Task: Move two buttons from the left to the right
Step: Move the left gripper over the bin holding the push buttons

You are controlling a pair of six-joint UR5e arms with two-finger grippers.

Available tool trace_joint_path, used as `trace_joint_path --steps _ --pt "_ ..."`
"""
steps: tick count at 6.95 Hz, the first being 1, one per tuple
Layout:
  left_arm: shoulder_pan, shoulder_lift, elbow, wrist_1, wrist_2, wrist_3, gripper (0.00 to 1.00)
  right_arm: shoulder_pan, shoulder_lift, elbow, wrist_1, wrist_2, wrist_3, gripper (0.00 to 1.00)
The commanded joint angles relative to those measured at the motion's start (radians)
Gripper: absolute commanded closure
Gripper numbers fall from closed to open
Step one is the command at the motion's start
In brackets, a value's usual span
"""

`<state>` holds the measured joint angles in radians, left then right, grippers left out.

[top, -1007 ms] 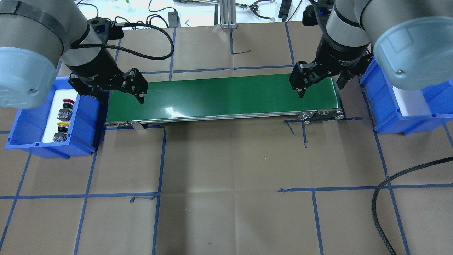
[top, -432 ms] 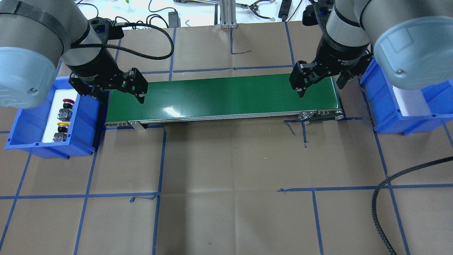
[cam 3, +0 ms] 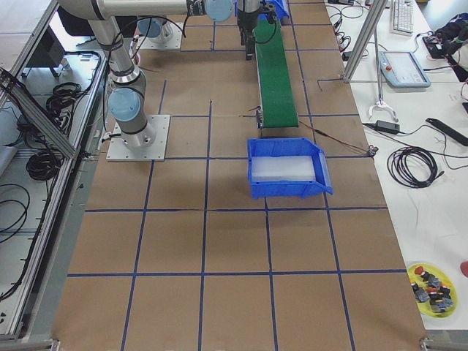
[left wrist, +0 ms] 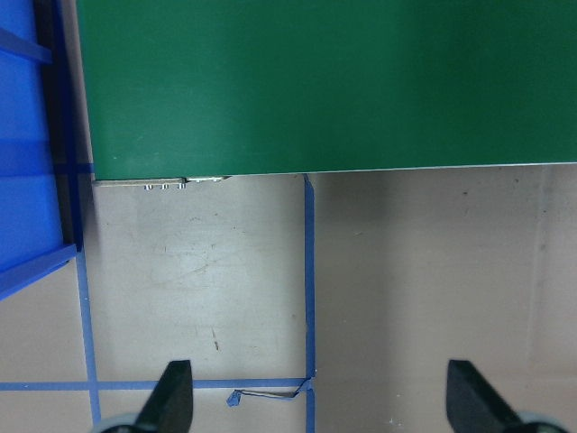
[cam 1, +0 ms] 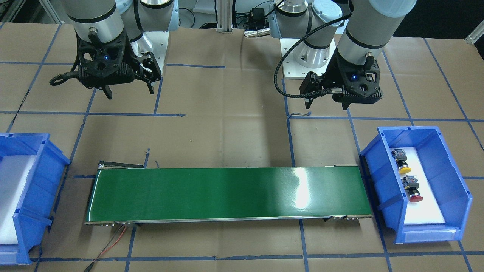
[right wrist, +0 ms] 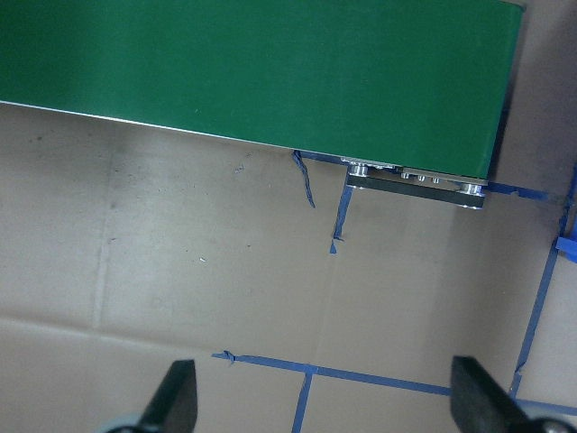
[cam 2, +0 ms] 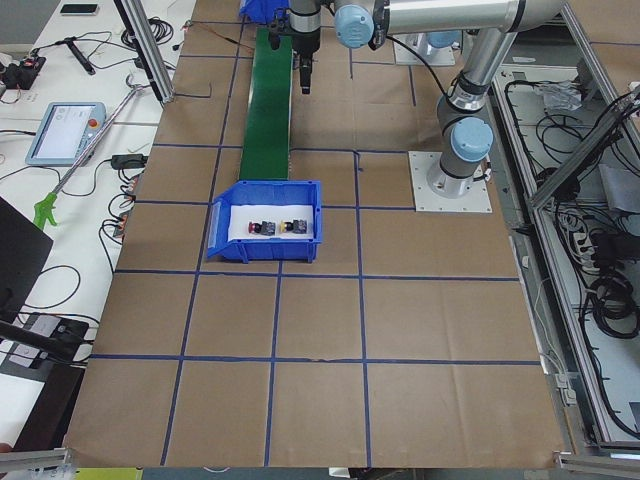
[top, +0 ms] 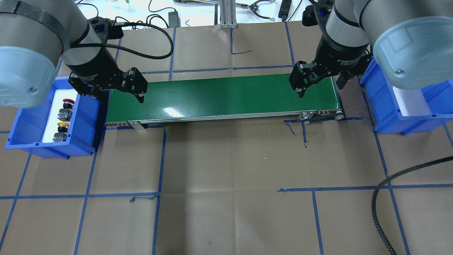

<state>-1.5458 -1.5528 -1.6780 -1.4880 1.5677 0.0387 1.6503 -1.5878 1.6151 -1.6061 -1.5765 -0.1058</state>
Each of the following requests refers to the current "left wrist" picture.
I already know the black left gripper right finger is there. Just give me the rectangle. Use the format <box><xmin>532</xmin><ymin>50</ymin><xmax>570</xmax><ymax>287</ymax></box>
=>
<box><xmin>446</xmin><ymin>360</ymin><xmax>524</xmax><ymax>433</ymax></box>

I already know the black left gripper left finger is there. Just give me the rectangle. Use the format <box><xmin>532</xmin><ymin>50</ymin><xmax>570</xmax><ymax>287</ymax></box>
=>
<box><xmin>134</xmin><ymin>360</ymin><xmax>193</xmax><ymax>432</ymax></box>

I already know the blue left storage bin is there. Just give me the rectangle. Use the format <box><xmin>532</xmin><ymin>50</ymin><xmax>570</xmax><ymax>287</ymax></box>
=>
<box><xmin>1</xmin><ymin>1</ymin><xmax>76</xmax><ymax>299</ymax></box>

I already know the green conveyor belt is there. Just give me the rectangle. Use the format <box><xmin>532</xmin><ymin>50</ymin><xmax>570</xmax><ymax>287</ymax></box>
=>
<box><xmin>77</xmin><ymin>1</ymin><xmax>576</xmax><ymax>180</ymax></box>

